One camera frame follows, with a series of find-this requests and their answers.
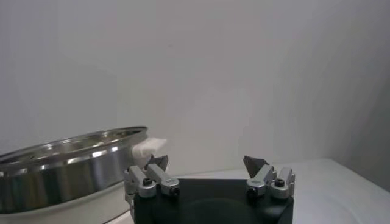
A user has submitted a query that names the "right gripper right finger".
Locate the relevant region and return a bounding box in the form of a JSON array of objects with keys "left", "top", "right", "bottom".
[{"left": 243, "top": 155, "right": 296, "bottom": 200}]

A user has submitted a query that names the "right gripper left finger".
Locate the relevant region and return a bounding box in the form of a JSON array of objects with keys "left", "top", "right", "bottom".
[{"left": 123, "top": 154, "right": 181, "bottom": 199}]

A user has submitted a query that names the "stainless steel steamer basket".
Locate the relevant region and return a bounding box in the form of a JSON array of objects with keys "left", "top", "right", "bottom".
[{"left": 0, "top": 126, "right": 168, "bottom": 215}]

